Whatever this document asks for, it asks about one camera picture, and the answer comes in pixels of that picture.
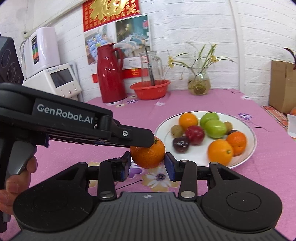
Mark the green apple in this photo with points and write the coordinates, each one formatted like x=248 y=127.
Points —
x=215 y=129
x=207 y=117

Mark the kiwi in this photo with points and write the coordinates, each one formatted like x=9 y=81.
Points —
x=177 y=131
x=229 y=126

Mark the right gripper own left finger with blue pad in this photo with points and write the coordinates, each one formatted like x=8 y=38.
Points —
x=111 y=171

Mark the green apple front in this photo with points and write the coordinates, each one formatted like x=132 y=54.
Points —
x=215 y=129

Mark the white water purifier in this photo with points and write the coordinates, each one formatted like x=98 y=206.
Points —
x=41 y=51

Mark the clear glass pitcher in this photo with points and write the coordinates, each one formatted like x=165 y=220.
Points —
x=157 y=66

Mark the smooth orange back plate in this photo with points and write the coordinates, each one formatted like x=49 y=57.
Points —
x=187 y=120

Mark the glass vase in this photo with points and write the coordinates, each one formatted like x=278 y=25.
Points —
x=198 y=81

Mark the dark plum left plate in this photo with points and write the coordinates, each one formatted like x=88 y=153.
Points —
x=181 y=144

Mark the kiwi left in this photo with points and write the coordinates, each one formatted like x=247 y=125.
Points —
x=177 y=131

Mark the clear plastic container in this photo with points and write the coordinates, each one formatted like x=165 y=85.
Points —
x=291 y=129

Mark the white wall pipe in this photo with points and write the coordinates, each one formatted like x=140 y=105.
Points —
x=240 y=44

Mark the green plant yellow flowers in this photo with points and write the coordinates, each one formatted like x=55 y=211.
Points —
x=202 y=61

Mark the green apple back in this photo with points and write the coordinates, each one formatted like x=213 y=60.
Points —
x=207 y=117

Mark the smooth orange plate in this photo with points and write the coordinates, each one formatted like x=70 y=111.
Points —
x=220 y=151
x=187 y=120

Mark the white appliance with screen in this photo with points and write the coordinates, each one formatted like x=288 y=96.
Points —
x=59 y=80

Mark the cardboard box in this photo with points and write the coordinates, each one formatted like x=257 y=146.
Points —
x=282 y=86

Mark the black utensil in pitcher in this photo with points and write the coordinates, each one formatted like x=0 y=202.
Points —
x=150 y=68

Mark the pink floral tablecloth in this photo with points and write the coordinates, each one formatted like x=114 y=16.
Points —
x=272 y=164

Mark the red thermos jug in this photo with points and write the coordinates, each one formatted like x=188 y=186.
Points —
x=109 y=73

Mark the person's left hand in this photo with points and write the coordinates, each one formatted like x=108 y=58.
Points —
x=15 y=185

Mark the red plum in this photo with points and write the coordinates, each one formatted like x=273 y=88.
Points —
x=195 y=134

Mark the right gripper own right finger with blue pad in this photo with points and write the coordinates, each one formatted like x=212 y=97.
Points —
x=184 y=171

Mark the wall calendar poster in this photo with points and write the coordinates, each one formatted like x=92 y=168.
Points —
x=120 y=23

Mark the large rough mandarin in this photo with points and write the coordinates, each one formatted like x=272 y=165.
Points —
x=151 y=157

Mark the kiwi right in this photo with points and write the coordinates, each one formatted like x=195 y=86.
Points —
x=229 y=126

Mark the plaid cloth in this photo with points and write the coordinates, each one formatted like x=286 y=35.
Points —
x=279 y=117

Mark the red plastic basket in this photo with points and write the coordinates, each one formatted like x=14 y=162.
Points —
x=146 y=91

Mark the small rough mandarin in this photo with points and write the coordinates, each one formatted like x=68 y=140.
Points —
x=238 y=142

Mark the smooth orange front plate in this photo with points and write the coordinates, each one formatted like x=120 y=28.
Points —
x=220 y=151

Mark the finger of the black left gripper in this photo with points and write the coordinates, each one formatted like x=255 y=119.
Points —
x=129 y=136

